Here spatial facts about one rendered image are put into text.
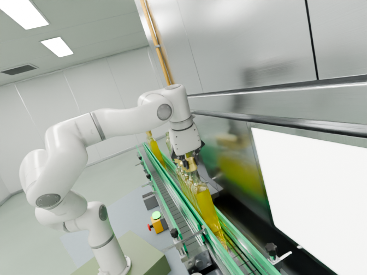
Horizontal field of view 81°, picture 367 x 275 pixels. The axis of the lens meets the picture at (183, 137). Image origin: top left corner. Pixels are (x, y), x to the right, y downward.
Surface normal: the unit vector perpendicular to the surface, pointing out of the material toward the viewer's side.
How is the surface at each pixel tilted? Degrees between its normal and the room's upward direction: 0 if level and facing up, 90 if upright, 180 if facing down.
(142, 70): 90
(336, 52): 90
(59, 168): 110
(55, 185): 119
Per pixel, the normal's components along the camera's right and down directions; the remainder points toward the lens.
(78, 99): 0.30, 0.15
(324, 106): -0.91, 0.36
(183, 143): 0.33, 0.44
